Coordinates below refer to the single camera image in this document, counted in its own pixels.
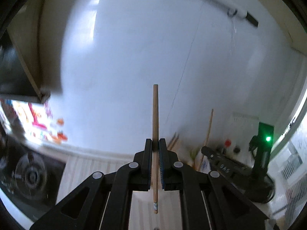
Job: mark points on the colourful wall stickers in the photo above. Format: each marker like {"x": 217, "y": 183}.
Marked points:
{"x": 33, "y": 121}

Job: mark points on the black gas stove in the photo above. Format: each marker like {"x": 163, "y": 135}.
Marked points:
{"x": 29, "y": 179}

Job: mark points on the white wall socket panel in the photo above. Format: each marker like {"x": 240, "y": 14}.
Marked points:
{"x": 241, "y": 128}

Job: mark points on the red cap sauce bottle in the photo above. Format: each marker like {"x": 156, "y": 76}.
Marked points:
{"x": 227, "y": 143}

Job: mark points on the pale bamboo chopstick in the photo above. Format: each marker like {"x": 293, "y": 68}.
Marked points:
{"x": 173, "y": 141}

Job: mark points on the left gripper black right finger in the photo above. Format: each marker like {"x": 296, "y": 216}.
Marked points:
{"x": 207, "y": 201}

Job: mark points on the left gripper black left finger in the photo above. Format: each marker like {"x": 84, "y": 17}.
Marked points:
{"x": 102, "y": 201}

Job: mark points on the wooden chopstick metal tip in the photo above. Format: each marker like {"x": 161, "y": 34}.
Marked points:
{"x": 207, "y": 138}

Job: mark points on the green snack packet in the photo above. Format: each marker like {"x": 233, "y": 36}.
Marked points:
{"x": 196, "y": 157}

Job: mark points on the long wooden chopstick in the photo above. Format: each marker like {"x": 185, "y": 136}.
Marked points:
{"x": 155, "y": 168}

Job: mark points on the black cap sauce bottle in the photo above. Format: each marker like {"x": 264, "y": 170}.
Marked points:
{"x": 236, "y": 150}

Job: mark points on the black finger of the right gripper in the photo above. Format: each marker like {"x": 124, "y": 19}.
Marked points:
{"x": 234, "y": 171}

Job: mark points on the black range hood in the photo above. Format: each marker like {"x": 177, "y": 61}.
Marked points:
{"x": 21, "y": 69}

